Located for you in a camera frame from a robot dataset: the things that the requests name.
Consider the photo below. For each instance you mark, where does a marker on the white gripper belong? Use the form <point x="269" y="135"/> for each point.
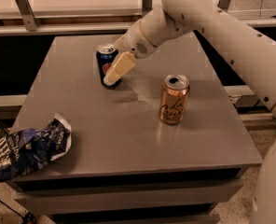
<point x="134" y="41"/>

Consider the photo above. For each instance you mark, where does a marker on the blue Pepsi can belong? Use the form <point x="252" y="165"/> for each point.
<point x="105" y="55"/>

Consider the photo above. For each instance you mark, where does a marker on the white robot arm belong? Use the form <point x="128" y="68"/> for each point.
<point x="251" y="55"/>

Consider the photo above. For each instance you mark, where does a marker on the gold LaCroix can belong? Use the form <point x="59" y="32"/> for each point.
<point x="174" y="92"/>

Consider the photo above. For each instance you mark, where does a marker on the crumpled blue chip bag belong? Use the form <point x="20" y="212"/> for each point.
<point x="30" y="150"/>

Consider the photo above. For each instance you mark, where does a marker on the grey drawer cabinet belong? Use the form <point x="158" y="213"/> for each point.
<point x="125" y="164"/>

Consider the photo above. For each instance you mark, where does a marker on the left metal rail bracket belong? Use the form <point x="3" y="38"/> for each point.
<point x="27" y="15"/>

